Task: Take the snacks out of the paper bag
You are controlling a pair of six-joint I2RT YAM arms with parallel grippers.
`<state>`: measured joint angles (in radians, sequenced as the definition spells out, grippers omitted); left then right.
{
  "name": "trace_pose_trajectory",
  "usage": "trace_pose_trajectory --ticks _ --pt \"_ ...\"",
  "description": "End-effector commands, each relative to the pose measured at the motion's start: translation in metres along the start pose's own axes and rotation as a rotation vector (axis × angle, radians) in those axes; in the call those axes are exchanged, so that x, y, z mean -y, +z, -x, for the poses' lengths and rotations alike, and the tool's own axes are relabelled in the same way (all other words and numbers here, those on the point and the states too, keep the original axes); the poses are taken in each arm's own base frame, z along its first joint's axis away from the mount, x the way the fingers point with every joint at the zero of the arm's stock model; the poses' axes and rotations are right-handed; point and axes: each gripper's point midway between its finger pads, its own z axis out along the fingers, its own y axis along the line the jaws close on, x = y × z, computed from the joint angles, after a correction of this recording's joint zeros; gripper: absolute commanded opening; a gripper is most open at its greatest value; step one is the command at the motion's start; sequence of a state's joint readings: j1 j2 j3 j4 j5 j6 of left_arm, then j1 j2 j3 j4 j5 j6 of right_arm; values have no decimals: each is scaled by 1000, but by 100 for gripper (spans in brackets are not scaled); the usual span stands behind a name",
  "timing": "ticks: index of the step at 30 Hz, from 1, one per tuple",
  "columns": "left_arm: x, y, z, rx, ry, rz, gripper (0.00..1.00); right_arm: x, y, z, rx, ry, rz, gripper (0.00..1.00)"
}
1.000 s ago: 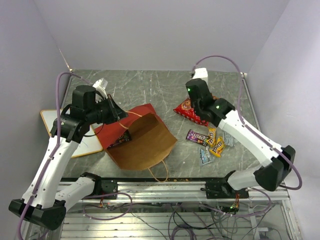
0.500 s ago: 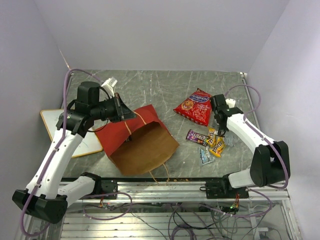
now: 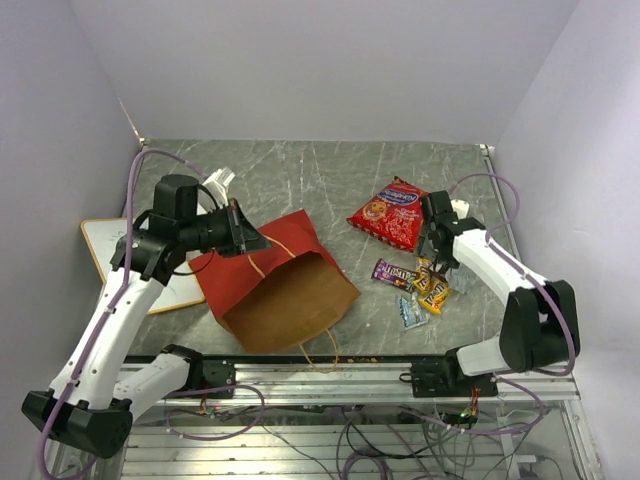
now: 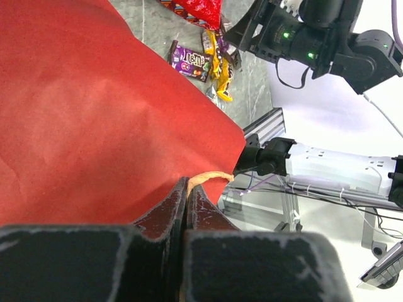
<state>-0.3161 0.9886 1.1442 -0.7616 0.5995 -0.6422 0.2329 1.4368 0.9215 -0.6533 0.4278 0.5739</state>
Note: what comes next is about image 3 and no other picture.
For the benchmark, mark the red candy bag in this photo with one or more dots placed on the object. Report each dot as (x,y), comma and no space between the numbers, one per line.
(393,216)

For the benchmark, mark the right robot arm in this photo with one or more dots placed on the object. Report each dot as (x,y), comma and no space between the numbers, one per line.
(539,327)

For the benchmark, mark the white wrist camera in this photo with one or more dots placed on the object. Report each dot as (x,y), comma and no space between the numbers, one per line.
(460,207)
(217,184)

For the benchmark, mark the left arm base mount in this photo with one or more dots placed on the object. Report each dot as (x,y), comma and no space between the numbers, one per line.
(209,375)

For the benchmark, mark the purple m&m pack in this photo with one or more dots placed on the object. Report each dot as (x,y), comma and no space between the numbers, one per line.
(396,276)

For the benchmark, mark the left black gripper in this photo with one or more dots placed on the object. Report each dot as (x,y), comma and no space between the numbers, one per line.
(242,236)

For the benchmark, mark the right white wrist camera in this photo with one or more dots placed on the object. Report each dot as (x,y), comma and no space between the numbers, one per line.
(460,207)

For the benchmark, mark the silver grey snack wrapper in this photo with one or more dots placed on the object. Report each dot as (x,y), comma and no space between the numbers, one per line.
(458,279)

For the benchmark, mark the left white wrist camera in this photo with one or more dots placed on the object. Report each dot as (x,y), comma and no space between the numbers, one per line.
(217,184)

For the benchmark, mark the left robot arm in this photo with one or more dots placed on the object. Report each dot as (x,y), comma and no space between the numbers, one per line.
(85,406)

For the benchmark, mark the white blue snack wrapper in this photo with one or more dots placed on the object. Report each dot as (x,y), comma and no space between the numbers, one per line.
(411,313)

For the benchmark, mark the aluminium frame rail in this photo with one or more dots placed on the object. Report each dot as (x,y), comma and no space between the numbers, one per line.
(287,382)

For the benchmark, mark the yellow m&m pack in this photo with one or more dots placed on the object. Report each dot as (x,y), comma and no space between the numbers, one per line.
(437,296)
(422,282)

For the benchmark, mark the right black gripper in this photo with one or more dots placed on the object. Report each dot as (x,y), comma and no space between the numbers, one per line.
(443,258)

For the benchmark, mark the red paper bag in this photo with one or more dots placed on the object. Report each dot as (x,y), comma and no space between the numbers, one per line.
(280,298)

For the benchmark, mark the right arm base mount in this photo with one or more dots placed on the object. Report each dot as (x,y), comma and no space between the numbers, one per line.
(441,377)

